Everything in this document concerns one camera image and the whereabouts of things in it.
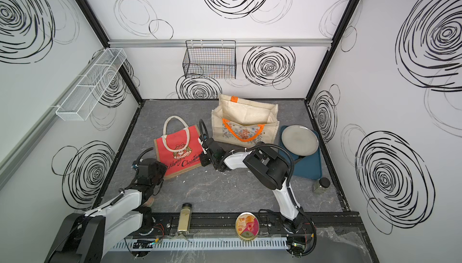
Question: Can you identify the white wire wall shelf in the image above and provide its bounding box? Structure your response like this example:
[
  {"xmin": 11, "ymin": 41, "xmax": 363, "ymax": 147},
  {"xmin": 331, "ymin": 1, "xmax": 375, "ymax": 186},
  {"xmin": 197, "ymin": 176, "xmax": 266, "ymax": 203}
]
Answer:
[{"xmin": 55, "ymin": 48, "xmax": 127, "ymax": 121}]

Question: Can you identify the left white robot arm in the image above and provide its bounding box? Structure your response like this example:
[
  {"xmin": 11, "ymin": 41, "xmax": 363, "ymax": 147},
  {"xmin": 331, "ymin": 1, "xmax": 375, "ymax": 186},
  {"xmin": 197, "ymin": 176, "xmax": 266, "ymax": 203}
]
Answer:
[{"xmin": 45, "ymin": 158, "xmax": 167, "ymax": 263}]

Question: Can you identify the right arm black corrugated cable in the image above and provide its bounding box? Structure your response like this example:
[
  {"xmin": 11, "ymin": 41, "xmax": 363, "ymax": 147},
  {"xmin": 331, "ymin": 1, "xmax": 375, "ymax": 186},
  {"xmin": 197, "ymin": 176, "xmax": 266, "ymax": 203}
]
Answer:
[{"xmin": 198, "ymin": 119, "xmax": 318, "ymax": 256}]

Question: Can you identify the round candy tin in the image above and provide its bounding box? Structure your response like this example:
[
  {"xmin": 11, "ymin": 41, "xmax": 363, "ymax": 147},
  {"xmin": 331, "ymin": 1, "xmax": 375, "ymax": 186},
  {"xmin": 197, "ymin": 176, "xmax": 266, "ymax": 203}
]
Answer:
[{"xmin": 235, "ymin": 212, "xmax": 260, "ymax": 241}]

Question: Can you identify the gold bottle with black cap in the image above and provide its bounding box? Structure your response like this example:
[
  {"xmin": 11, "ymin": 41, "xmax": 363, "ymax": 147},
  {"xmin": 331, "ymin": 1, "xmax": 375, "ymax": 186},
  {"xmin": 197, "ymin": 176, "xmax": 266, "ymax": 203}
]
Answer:
[{"xmin": 178, "ymin": 203, "xmax": 192, "ymax": 234}]

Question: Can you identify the white slotted cable duct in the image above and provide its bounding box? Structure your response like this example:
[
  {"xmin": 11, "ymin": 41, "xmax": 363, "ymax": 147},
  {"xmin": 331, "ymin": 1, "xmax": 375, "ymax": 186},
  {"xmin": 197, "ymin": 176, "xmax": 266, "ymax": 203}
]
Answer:
[{"xmin": 111, "ymin": 237, "xmax": 288, "ymax": 252}]

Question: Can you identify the black wire wall basket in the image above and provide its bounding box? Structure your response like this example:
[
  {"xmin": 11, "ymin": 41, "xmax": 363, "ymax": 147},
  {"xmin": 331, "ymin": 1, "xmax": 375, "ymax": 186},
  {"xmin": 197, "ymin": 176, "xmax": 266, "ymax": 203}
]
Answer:
[{"xmin": 182, "ymin": 40, "xmax": 237, "ymax": 79}]

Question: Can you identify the teal plastic tray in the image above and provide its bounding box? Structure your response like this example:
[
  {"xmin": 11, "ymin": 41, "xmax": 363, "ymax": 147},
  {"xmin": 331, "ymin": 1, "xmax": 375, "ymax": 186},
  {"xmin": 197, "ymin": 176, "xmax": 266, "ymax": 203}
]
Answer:
[{"xmin": 279, "ymin": 126, "xmax": 322, "ymax": 180}]

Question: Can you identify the red Christmas jute bag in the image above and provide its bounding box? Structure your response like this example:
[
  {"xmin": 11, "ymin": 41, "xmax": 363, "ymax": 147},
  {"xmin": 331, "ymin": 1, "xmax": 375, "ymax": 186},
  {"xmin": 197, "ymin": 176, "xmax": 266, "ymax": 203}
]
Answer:
[{"xmin": 154, "ymin": 116, "xmax": 203, "ymax": 180}]

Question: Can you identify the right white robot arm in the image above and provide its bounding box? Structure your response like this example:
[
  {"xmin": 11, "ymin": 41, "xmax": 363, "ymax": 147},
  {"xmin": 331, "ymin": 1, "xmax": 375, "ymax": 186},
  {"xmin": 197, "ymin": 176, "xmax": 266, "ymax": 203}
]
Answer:
[{"xmin": 199, "ymin": 138, "xmax": 308, "ymax": 234}]

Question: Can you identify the grey striped ceramic plate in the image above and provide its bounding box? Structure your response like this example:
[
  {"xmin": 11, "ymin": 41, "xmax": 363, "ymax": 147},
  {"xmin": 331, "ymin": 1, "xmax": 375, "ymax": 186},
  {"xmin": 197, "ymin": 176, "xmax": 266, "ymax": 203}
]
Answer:
[{"xmin": 281, "ymin": 125, "xmax": 319, "ymax": 157}]

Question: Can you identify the cream floral canvas tote bag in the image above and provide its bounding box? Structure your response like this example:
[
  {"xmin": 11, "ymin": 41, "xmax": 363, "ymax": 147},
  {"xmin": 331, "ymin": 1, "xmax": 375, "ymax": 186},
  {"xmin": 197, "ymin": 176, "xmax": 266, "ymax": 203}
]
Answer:
[{"xmin": 211, "ymin": 94, "xmax": 280, "ymax": 147}]

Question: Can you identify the small glass jar black lid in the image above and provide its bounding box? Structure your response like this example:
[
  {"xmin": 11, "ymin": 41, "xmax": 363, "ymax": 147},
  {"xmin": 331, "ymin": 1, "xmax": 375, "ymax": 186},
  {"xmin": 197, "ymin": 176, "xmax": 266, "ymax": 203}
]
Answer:
[{"xmin": 313, "ymin": 177, "xmax": 331, "ymax": 194}]

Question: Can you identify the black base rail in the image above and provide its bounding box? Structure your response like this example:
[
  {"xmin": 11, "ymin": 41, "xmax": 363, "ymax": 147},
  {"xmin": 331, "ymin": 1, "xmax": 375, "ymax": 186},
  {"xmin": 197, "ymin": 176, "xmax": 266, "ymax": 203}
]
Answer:
[{"xmin": 152, "ymin": 211, "xmax": 363, "ymax": 235}]

